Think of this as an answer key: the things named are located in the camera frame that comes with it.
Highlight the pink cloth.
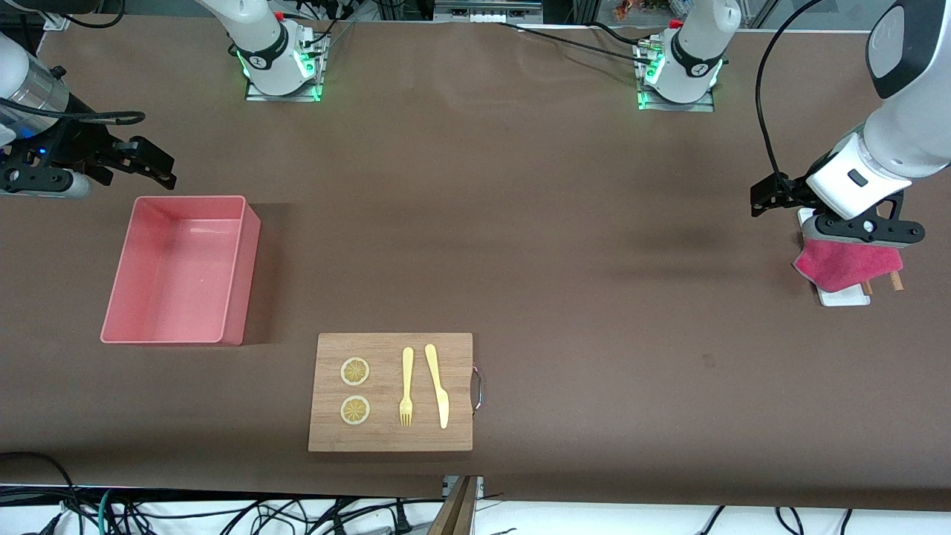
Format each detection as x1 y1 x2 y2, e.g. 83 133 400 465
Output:
793 236 904 293

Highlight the white rectangular tray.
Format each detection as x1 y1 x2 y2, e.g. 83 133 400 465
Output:
797 208 872 307

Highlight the pink plastic bin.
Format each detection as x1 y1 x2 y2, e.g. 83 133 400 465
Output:
100 195 262 347

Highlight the wooden cutting board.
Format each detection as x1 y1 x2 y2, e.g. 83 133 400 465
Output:
308 332 474 453

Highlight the yellow plastic fork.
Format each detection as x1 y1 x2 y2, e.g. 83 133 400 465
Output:
399 347 415 427

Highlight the silver metal box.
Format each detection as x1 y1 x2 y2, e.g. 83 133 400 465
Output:
435 0 543 23

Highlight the yellow plastic knife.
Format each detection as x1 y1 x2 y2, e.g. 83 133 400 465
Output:
424 343 450 429

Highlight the wooden plank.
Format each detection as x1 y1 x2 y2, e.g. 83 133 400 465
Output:
427 476 480 535

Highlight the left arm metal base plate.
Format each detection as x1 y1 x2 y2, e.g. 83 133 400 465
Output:
635 37 715 112

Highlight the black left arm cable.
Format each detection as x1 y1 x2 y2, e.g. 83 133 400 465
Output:
756 0 825 187

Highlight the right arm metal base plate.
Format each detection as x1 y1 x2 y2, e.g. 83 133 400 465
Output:
245 26 322 103

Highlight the black cable across table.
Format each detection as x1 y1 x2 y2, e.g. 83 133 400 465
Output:
496 21 662 66

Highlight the black looped floor cable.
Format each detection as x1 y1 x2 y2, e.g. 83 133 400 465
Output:
0 452 75 535

